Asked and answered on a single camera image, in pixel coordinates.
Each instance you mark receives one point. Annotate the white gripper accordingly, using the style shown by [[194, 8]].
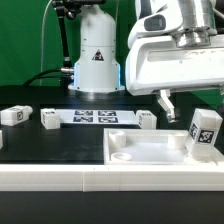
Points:
[[165, 54]]

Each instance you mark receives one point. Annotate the white square tabletop part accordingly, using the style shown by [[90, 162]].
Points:
[[151, 147]]

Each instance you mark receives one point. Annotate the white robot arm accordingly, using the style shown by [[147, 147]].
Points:
[[97, 72]]

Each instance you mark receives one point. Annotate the white sheet with markers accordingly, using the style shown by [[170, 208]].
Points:
[[111, 117]]

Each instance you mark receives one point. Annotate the white obstacle fence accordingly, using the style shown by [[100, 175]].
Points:
[[89, 178]]

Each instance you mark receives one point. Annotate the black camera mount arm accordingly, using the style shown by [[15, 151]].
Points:
[[68, 9]]

